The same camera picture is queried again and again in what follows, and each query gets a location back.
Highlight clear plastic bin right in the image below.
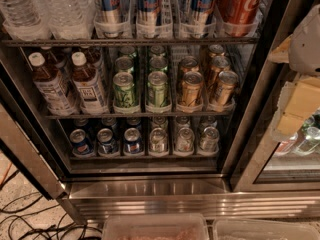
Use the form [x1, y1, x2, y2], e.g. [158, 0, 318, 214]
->
[213, 219, 320, 240]

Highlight green can front left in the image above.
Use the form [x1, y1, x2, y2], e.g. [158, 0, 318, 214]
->
[113, 72, 137, 108]

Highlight gold can front right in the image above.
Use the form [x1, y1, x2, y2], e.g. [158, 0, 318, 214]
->
[210, 71, 239, 105]

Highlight silver can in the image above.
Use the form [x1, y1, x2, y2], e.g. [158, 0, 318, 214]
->
[175, 127, 194, 152]
[199, 126, 220, 152]
[149, 128, 168, 153]

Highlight tea bottle front left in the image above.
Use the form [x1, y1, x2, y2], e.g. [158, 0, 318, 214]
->
[29, 52, 75, 114]

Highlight clear plastic bin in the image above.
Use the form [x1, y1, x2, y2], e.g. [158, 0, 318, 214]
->
[213, 219, 320, 240]
[102, 213, 209, 240]

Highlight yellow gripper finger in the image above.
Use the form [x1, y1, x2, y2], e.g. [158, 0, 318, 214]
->
[268, 36, 291, 63]
[271, 75, 320, 142]

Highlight tea bottle front right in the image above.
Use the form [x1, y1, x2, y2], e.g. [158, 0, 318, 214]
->
[72, 52, 107, 115]

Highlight gold can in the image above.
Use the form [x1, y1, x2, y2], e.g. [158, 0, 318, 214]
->
[206, 56, 231, 85]
[178, 56, 200, 79]
[210, 71, 239, 105]
[181, 71, 203, 107]

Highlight glass fridge door right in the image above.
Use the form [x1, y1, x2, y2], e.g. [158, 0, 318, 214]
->
[231, 5, 320, 192]

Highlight red coca cola can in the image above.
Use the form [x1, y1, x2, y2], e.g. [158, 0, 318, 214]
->
[217, 0, 260, 37]

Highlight water bottle left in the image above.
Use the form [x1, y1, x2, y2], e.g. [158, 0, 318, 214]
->
[0, 0, 51, 41]

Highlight tea bottle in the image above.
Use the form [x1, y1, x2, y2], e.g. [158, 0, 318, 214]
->
[72, 52, 107, 115]
[29, 52, 75, 114]

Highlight silver can front right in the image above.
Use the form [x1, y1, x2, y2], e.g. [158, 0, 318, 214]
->
[199, 126, 220, 152]

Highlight red bull can right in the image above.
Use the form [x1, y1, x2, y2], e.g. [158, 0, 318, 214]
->
[189, 0, 215, 38]

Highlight green can front right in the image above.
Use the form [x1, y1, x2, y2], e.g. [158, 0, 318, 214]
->
[147, 71, 168, 107]

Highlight red bull can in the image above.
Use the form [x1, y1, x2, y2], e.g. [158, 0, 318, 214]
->
[100, 0, 123, 38]
[189, 0, 215, 38]
[137, 0, 162, 38]

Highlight water bottle right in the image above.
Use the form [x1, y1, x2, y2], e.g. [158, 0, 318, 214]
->
[44, 0, 89, 40]

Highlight red bull can left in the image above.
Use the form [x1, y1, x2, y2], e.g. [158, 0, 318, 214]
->
[100, 0, 123, 38]

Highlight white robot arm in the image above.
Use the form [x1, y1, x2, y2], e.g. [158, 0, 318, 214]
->
[268, 5, 320, 142]

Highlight black floor cables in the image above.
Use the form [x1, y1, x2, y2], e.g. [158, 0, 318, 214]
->
[0, 168, 103, 240]

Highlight blue pepsi can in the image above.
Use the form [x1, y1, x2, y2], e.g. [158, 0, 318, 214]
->
[97, 128, 118, 156]
[124, 128, 143, 154]
[70, 129, 95, 158]

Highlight silver can front left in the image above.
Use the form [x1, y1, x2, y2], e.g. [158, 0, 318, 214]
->
[149, 128, 168, 153]

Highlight red bull can middle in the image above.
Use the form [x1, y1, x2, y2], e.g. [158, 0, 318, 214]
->
[137, 0, 162, 38]

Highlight green can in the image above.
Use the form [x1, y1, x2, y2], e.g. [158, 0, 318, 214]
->
[113, 72, 137, 108]
[115, 56, 134, 74]
[147, 71, 168, 107]
[149, 56, 168, 73]

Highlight silver can front middle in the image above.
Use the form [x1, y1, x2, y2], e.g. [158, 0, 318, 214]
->
[175, 127, 194, 152]

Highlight clear plastic bin left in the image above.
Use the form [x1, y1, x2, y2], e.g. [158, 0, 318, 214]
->
[102, 213, 209, 240]

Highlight steel fridge door left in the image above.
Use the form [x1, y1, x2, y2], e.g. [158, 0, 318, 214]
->
[0, 82, 65, 200]

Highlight gold can front left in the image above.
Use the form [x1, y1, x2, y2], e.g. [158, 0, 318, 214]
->
[181, 71, 203, 107]

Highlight water bottle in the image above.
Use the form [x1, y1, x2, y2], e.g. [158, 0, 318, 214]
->
[0, 0, 51, 41]
[44, 0, 89, 40]

